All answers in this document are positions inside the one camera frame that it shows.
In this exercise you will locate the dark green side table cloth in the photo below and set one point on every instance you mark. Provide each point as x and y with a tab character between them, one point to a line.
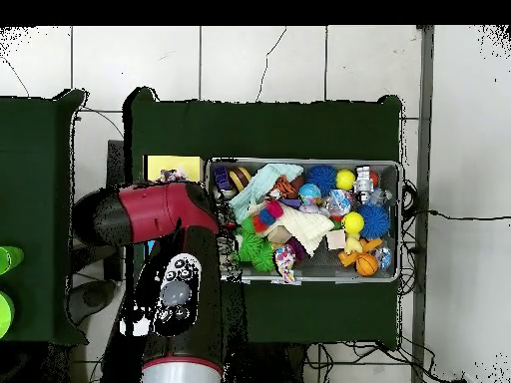
40	159

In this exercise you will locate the green spiky rubber ball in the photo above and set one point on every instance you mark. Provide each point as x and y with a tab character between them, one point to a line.
255	251

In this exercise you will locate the green plastic cup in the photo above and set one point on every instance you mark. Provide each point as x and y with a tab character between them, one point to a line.
10	259

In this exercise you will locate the small colourful dotted cloth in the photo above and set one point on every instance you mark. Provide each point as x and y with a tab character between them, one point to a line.
173	175

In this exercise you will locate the yellow foam ball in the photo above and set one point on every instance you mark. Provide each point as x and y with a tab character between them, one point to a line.
353	222

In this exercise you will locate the blue spiky rubber ball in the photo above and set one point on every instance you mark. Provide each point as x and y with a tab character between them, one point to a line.
321	179

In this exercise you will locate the wooden box with three holes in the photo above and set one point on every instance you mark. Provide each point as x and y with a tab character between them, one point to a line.
175	162

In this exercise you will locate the green round plastic object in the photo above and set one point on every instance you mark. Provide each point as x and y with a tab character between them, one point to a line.
4	315

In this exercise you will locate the clear mesh bin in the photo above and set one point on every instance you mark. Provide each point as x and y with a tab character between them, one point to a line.
339	273

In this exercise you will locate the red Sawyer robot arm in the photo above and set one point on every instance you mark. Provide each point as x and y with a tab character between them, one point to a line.
159	207

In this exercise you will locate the blue globe ball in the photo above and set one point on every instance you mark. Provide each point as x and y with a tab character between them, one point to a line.
310	194

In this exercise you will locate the white toy robot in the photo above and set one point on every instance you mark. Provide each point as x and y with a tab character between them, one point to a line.
363	183

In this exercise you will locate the orange toy basketball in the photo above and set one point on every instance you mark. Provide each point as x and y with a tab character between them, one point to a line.
366	265

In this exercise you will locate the cream ribbed cloth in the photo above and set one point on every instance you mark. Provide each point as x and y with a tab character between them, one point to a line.
309	225

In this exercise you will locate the grey rounded object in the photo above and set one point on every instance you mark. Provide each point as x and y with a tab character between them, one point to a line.
92	299

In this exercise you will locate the mint green cloth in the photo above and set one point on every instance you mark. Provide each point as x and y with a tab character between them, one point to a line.
259	187

